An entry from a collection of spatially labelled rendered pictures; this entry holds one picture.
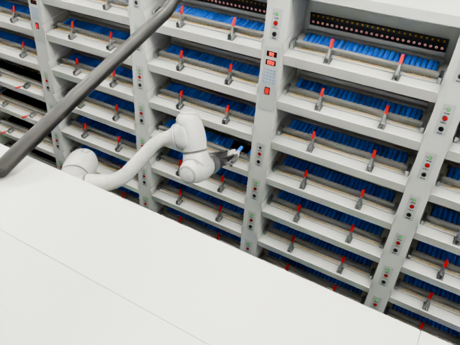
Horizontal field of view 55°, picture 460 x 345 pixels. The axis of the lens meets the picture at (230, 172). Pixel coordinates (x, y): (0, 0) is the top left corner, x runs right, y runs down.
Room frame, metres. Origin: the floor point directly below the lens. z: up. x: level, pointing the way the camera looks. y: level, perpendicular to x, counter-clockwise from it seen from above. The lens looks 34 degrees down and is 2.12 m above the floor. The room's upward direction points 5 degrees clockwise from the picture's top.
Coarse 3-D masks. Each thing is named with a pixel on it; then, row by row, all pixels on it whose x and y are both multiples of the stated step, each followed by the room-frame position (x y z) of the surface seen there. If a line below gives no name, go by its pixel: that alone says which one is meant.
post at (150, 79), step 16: (144, 0) 2.09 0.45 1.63; (144, 48) 2.09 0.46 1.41; (144, 64) 2.09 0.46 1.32; (144, 80) 2.10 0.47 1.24; (144, 96) 2.10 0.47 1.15; (144, 112) 2.10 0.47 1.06; (160, 112) 2.18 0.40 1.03; (144, 128) 2.10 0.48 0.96; (160, 176) 2.17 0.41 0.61; (144, 192) 2.11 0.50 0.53
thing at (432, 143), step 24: (456, 48) 1.50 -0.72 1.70; (456, 96) 1.47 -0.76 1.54; (432, 120) 1.49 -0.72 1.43; (456, 120) 1.46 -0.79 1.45; (432, 144) 1.48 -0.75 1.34; (432, 168) 1.47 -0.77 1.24; (408, 192) 1.49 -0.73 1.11; (408, 240) 1.46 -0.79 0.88; (384, 264) 1.49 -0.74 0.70; (384, 288) 1.47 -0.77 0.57
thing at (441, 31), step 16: (256, 0) 2.06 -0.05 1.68; (448, 0) 1.75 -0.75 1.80; (80, 16) 2.55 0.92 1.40; (336, 16) 1.89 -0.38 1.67; (352, 16) 1.86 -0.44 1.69; (368, 16) 1.83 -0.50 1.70; (384, 16) 1.81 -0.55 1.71; (304, 32) 1.95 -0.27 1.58; (416, 32) 1.75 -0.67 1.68; (432, 32) 1.72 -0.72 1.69; (448, 32) 1.70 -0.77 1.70; (400, 48) 1.76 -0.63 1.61; (448, 48) 1.69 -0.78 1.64
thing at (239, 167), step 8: (160, 120) 2.16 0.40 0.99; (152, 128) 2.11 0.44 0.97; (152, 136) 2.08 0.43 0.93; (224, 136) 2.06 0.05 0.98; (248, 144) 2.00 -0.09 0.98; (208, 152) 1.95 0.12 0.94; (240, 160) 1.89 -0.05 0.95; (232, 168) 1.86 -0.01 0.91; (240, 168) 1.83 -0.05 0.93; (248, 168) 1.81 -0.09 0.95
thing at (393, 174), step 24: (288, 120) 1.90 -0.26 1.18; (312, 120) 1.87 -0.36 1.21; (288, 144) 1.75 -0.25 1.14; (312, 144) 1.72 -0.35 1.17; (336, 144) 1.71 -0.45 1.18; (360, 144) 1.71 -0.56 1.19; (384, 144) 1.70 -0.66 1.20; (336, 168) 1.64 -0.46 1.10; (360, 168) 1.60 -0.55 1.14; (384, 168) 1.59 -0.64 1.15; (408, 168) 1.56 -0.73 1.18
